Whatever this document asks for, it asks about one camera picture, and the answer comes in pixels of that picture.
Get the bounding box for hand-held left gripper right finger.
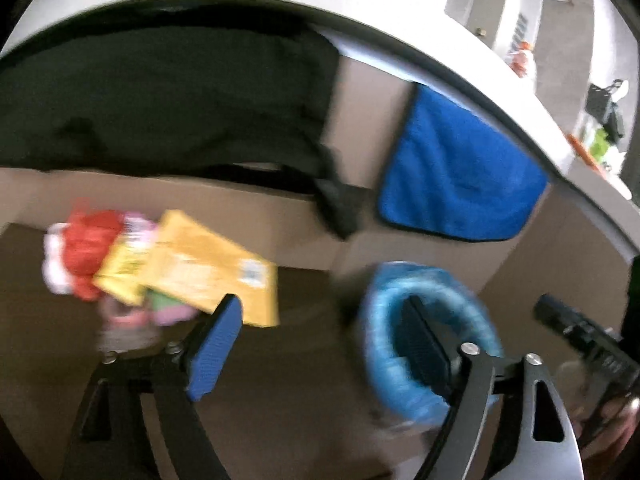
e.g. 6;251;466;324
400;295;586;480

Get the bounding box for bottle with red wrap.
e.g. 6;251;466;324
510;40;538;78

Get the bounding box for person's right hand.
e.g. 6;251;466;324
617;396;640;441

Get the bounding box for red crumpled wrapper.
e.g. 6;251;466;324
62;210;126;301

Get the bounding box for pale pink wrapper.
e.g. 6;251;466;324
100;305;161;356

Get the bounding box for black cloth bag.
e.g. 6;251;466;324
0;2;373;241

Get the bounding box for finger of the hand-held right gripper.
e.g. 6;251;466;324
534;294;623;361

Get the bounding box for large yellow packet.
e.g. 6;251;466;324
140;210;280;328

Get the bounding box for green leafy vegetable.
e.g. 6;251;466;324
590;127;616;158

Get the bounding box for bin with blue liner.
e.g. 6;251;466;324
357;261;506;423

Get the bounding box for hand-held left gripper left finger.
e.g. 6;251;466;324
60;294;244;480

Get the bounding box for purple and green packet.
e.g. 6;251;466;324
145;287;201;326

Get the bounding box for small yellow packet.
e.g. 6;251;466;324
94;240;151;306

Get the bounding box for black wall rack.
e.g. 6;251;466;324
585;79;628;141

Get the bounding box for blue towel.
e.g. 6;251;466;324
376;82;550;243

